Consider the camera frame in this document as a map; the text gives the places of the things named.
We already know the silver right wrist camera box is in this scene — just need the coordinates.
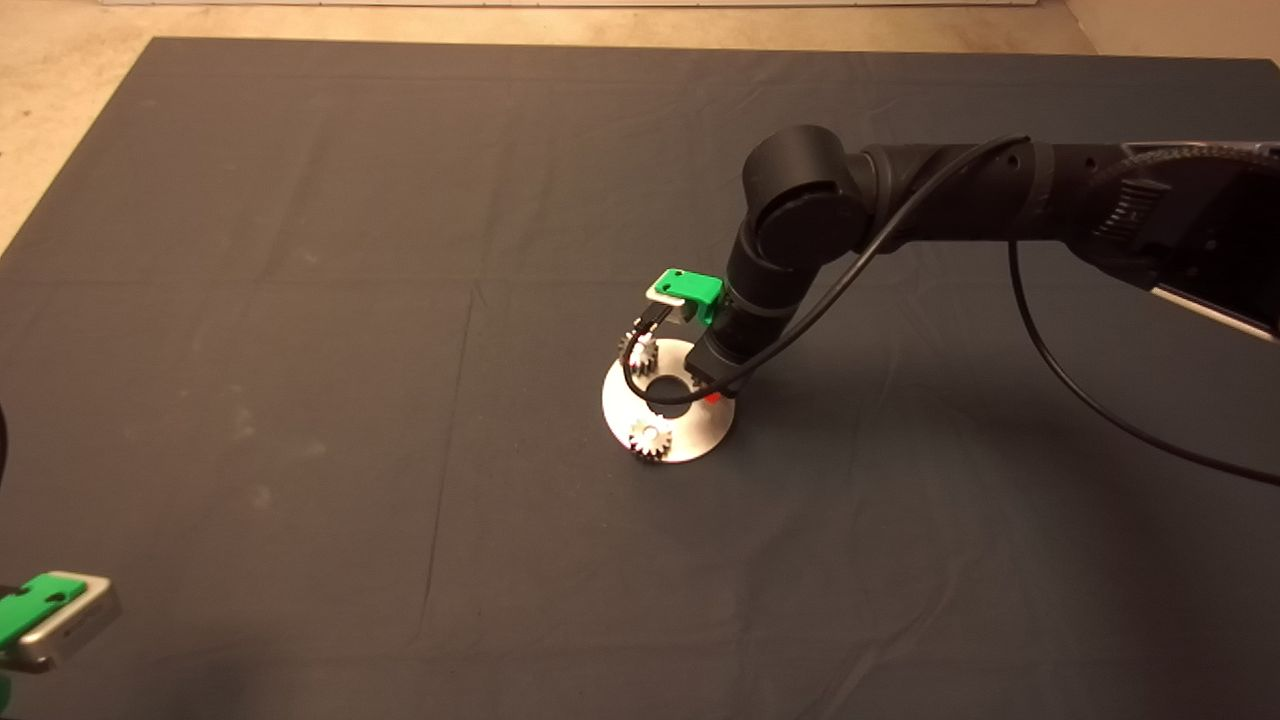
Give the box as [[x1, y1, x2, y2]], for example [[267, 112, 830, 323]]
[[645, 280, 698, 323]]

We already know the green left camera mount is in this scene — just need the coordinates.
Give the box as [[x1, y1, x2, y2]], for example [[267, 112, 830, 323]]
[[0, 575, 86, 651]]

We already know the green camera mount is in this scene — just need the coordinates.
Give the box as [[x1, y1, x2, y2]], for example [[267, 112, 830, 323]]
[[0, 575, 86, 651], [655, 268, 725, 326]]

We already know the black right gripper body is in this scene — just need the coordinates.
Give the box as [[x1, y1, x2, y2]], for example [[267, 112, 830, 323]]
[[688, 310, 766, 396]]

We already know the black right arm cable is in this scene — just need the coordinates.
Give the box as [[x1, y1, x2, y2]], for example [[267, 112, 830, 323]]
[[1008, 235, 1280, 488]]

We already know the dark grey table cloth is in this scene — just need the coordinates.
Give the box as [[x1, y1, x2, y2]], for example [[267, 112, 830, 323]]
[[0, 40, 1280, 720]]

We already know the green right camera mount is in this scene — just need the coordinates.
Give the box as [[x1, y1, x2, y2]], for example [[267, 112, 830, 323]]
[[655, 268, 725, 326]]

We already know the small steel planetary gear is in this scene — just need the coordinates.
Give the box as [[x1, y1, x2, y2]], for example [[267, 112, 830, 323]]
[[617, 328, 659, 377], [628, 418, 673, 464]]

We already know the round metal carrier plate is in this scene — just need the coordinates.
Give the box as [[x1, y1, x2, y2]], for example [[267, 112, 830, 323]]
[[602, 338, 738, 464]]

